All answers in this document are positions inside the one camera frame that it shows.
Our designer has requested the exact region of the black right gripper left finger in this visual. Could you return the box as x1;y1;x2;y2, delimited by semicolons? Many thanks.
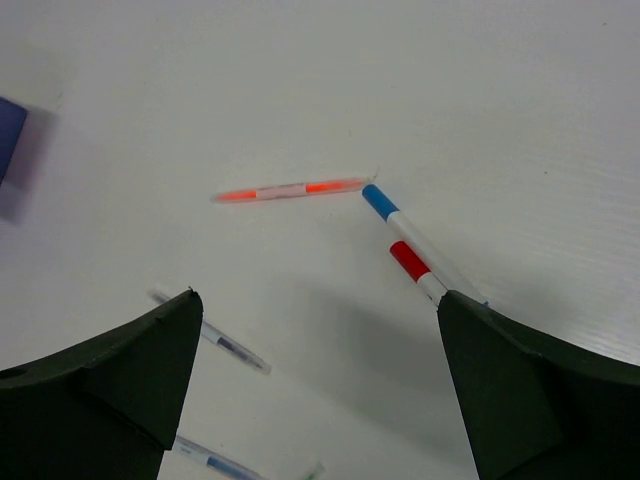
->
1;290;203;479

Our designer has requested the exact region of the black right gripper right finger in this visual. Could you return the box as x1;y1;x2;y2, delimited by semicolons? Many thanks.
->
437;291;639;479

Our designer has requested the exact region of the red capped marker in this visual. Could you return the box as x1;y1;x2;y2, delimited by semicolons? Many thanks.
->
389;241;447;306

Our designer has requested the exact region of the blue capped marker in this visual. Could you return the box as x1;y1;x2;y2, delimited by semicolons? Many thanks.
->
361;182;491;307

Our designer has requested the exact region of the blue transparent drawer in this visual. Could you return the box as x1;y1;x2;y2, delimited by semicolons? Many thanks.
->
1;97;59;225

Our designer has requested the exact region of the dark blue gel pen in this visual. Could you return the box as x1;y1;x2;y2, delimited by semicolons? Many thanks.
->
147;288;273;376

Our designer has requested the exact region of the green gel pen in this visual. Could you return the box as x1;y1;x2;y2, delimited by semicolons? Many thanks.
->
302;462;325;480

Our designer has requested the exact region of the orange gel pen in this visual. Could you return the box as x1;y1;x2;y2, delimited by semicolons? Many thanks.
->
211;177;373;204

